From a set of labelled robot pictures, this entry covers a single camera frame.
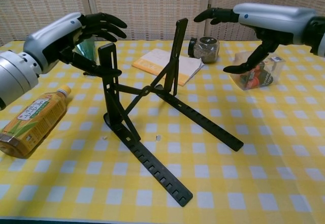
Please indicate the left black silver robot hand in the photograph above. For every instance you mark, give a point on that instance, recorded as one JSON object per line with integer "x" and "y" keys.
{"x": 53, "y": 34}

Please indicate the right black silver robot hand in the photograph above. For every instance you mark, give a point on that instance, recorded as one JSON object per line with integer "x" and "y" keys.
{"x": 276, "y": 20}

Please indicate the black folding stand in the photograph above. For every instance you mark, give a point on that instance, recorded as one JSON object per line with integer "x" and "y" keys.
{"x": 108, "y": 61}

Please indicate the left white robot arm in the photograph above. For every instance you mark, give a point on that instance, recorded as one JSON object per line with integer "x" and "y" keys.
{"x": 15, "y": 79}

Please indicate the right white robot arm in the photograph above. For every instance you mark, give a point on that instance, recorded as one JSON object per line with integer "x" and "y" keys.
{"x": 318, "y": 36}

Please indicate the green spray bottle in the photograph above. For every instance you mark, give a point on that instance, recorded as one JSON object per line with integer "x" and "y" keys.
{"x": 87, "y": 48}

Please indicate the clear box with red contents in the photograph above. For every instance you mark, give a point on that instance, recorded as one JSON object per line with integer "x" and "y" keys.
{"x": 266, "y": 78}

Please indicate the glass jar with black lid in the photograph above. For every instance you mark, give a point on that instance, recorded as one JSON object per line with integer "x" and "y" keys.
{"x": 205, "y": 51}

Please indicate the yellow tea bottle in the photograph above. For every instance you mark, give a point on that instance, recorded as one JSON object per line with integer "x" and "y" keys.
{"x": 35, "y": 122}

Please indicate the beige woven folding screen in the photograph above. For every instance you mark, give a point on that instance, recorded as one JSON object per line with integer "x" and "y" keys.
{"x": 152, "y": 5}

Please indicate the yellow white book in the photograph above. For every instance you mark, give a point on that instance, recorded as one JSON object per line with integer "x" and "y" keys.
{"x": 162, "y": 61}

